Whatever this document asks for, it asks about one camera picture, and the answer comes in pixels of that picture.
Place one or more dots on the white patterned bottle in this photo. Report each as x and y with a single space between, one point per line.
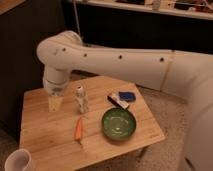
82 99

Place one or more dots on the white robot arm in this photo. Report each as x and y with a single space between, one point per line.
185 74

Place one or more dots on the green bowl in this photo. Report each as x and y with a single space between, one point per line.
118 124

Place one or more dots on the blue sponge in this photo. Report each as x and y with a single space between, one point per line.
127 96

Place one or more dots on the white cup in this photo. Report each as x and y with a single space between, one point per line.
19 160

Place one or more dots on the orange carrot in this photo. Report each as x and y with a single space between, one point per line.
79 130

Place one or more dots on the upper shelf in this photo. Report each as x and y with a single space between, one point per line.
149 9

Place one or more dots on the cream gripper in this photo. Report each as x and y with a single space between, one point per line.
54 102

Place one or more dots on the white and dark packet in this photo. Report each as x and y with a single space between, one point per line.
114 98

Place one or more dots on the metal pole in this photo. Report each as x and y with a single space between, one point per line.
77 18

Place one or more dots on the wooden table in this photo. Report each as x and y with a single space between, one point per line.
49 136

